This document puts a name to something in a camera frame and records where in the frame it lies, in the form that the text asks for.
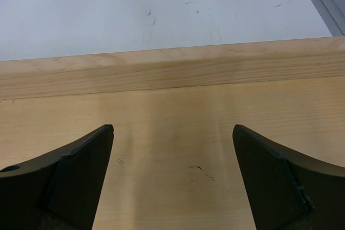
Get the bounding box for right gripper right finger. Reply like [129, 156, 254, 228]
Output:
[232, 124, 344, 229]

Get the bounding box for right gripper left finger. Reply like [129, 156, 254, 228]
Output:
[1, 124, 114, 229]

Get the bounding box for wooden clothes rack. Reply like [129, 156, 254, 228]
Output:
[1, 37, 344, 229]

